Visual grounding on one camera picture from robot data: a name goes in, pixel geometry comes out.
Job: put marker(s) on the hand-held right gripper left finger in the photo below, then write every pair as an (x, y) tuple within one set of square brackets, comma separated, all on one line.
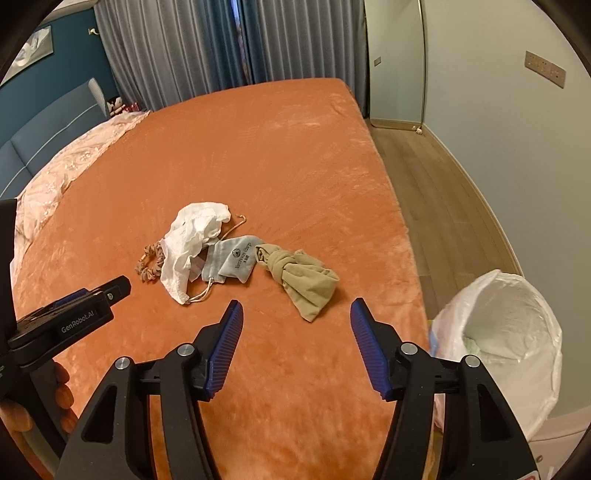
[(226, 350)]

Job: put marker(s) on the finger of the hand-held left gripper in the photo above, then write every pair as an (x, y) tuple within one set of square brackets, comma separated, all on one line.
[(111, 288)]

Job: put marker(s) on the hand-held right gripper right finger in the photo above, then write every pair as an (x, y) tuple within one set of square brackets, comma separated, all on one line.
[(369, 350)]

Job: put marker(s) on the brown spotted scrunchie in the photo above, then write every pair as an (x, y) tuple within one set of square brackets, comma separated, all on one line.
[(147, 267)]

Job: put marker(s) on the white tissue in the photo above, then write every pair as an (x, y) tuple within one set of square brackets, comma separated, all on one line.
[(189, 240)]

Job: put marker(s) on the beige knotted stockings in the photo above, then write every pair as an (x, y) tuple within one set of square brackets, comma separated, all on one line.
[(304, 281)]

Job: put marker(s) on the green fuzzy socks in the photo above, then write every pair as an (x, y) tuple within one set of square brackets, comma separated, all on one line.
[(471, 346)]

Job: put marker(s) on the waste bin with white liner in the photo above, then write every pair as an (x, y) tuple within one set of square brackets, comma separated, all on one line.
[(517, 323)]

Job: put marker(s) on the person's left hand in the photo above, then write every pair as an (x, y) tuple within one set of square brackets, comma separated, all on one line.
[(63, 397)]

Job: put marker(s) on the pink patterned quilt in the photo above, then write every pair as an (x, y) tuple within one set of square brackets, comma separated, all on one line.
[(69, 170)]

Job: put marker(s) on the blue padded headboard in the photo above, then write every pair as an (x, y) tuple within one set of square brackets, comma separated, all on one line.
[(55, 124)]

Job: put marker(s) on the small doll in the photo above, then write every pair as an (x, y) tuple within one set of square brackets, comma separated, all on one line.
[(116, 106)]

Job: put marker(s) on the orange plush bed blanket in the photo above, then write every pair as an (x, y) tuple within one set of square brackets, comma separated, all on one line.
[(277, 161)]

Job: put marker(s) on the grey curtain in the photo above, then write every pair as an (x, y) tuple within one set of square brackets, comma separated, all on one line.
[(175, 50)]

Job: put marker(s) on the gold-framed standing mirror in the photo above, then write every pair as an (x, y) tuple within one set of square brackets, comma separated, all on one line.
[(397, 64)]

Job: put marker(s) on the framed wall picture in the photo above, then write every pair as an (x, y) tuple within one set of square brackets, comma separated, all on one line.
[(32, 48)]

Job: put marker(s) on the beige wall switch panel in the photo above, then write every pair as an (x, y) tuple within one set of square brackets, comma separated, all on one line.
[(545, 69)]

